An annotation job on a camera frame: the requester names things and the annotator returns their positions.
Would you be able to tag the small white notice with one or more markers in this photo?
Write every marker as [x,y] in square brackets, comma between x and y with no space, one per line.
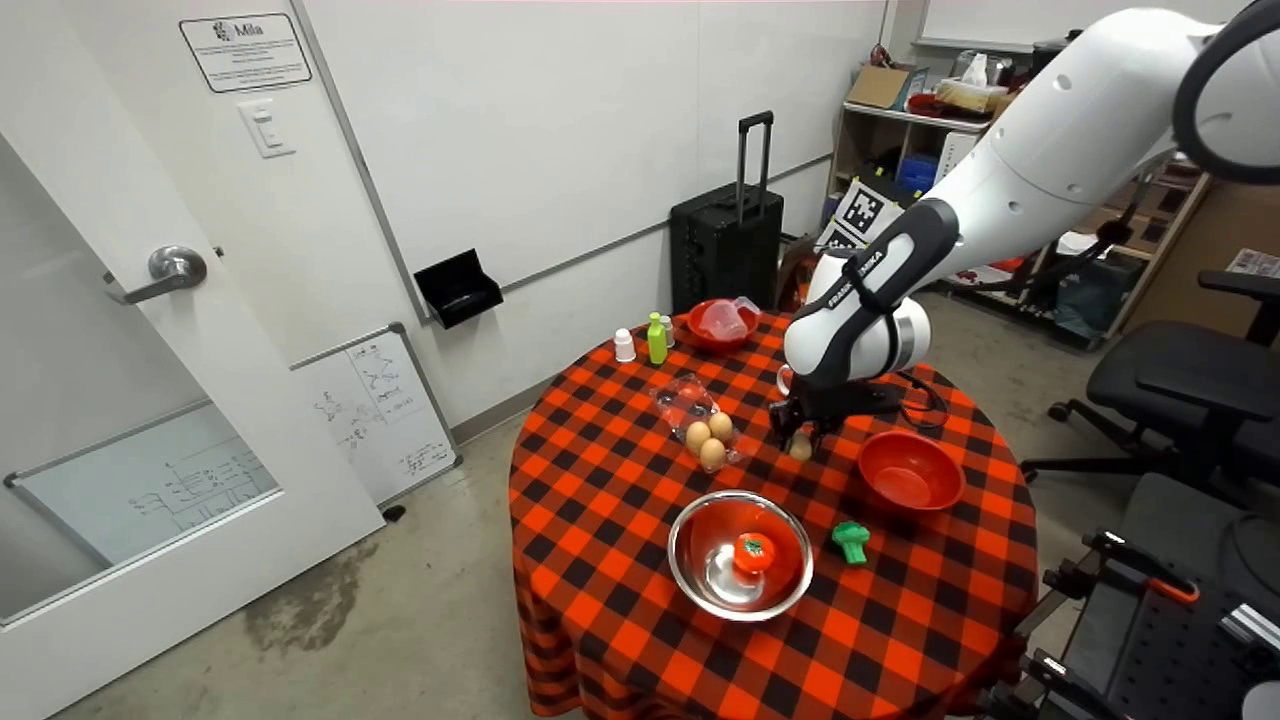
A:
[269,130]

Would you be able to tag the white door sign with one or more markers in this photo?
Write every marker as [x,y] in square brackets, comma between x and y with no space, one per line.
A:
[247,53]

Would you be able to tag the black office chair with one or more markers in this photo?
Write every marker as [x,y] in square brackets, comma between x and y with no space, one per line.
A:
[1183,381]

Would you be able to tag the large wall whiteboard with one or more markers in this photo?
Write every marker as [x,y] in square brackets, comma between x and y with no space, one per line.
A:
[575,121]

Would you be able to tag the black wall tray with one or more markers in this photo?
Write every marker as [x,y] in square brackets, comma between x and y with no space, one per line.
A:
[458,284]

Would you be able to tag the red tomato toy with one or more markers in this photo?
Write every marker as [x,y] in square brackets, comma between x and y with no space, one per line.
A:
[754,553]

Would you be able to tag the egg plush toy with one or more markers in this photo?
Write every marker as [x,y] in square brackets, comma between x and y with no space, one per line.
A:
[800,449]

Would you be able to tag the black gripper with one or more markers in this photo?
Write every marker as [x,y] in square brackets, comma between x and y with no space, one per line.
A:
[855,402]

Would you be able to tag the red bowl with plastic wrap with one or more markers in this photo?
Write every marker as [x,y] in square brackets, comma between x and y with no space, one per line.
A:
[716,325]

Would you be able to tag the black rolling suitcase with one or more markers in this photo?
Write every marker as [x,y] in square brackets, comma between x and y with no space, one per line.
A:
[724,246]

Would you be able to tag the stainless steel bowl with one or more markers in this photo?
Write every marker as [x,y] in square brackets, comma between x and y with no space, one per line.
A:
[707,566]

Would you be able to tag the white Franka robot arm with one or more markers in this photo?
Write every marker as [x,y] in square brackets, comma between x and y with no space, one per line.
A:
[1067,134]

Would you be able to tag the empty red bowl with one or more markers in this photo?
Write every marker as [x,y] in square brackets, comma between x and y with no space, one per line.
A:
[911,471]

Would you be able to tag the small leaning whiteboard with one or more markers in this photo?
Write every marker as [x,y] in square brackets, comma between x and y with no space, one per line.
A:
[382,417]

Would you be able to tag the cardboard box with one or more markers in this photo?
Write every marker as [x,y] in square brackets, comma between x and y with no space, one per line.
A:
[877,87]

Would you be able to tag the red black checkered tablecloth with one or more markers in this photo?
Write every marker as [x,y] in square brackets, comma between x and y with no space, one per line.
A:
[612,533]

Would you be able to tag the AprilTag marker board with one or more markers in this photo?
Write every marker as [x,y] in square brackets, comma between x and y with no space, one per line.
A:
[860,213]

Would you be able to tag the blue bin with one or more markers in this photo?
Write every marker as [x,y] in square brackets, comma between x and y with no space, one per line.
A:
[918,173]

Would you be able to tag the green plastic bottle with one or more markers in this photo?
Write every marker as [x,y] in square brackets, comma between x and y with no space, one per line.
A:
[659,340]

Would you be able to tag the wooden storage shelf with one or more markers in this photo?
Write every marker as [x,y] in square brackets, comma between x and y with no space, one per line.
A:
[1145,227]

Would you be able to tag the green broccoli toy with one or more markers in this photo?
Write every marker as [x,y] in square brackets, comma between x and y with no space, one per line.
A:
[848,538]

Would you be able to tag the beige toy egg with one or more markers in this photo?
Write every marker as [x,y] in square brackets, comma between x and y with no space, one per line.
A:
[713,452]
[720,427]
[699,432]

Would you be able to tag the white door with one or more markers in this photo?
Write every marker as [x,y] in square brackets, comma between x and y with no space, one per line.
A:
[161,443]

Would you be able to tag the small white bottle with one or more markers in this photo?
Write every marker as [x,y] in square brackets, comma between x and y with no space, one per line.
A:
[625,346]

